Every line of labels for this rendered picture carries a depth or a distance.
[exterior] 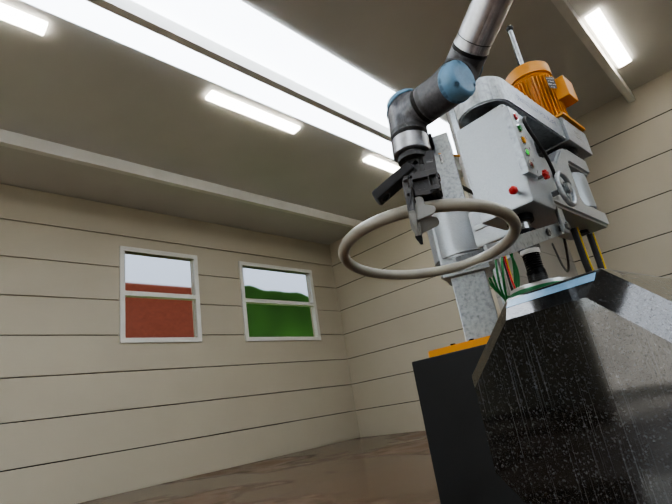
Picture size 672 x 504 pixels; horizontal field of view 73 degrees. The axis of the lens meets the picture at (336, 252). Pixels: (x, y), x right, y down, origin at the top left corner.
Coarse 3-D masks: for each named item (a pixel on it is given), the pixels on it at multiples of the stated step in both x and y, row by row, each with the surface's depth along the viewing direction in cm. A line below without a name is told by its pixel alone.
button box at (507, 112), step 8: (504, 112) 172; (512, 112) 173; (512, 120) 170; (512, 128) 169; (512, 136) 169; (512, 144) 168; (520, 144) 166; (520, 152) 166; (520, 160) 165; (520, 168) 165; (528, 168) 163; (536, 176) 168
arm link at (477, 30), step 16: (480, 0) 100; (496, 0) 98; (512, 0) 100; (480, 16) 101; (496, 16) 101; (464, 32) 106; (480, 32) 103; (496, 32) 104; (464, 48) 107; (480, 48) 106; (480, 64) 109
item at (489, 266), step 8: (440, 216) 265; (432, 232) 266; (440, 256) 260; (440, 264) 259; (488, 264) 249; (456, 272) 254; (464, 272) 253; (472, 272) 253; (488, 272) 259; (448, 280) 262
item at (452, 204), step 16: (400, 208) 105; (448, 208) 103; (464, 208) 104; (480, 208) 104; (496, 208) 106; (368, 224) 109; (384, 224) 107; (512, 224) 114; (352, 240) 115; (512, 240) 123; (480, 256) 137; (368, 272) 139; (384, 272) 143; (400, 272) 145; (416, 272) 145; (432, 272) 145; (448, 272) 144
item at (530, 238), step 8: (552, 224) 179; (568, 224) 181; (528, 232) 160; (536, 232) 165; (544, 232) 170; (552, 232) 176; (560, 232) 182; (520, 240) 153; (528, 240) 158; (536, 240) 162; (544, 240) 167; (488, 248) 136; (512, 248) 147; (520, 248) 151; (464, 256) 147; (472, 256) 150; (496, 256) 137; (480, 264) 138
